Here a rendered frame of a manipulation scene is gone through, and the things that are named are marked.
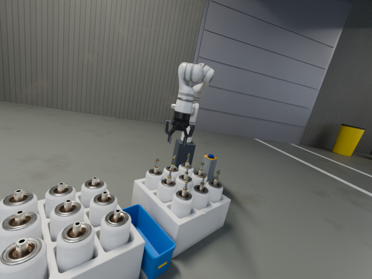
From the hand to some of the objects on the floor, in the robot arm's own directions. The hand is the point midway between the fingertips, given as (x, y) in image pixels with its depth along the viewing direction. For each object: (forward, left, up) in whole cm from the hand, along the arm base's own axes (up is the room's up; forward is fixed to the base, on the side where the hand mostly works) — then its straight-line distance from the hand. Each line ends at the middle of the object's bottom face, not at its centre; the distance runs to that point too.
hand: (176, 141), depth 84 cm
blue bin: (+14, -10, -47) cm, 50 cm away
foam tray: (-6, +10, -47) cm, 49 cm away
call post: (-26, +32, -47) cm, 63 cm away
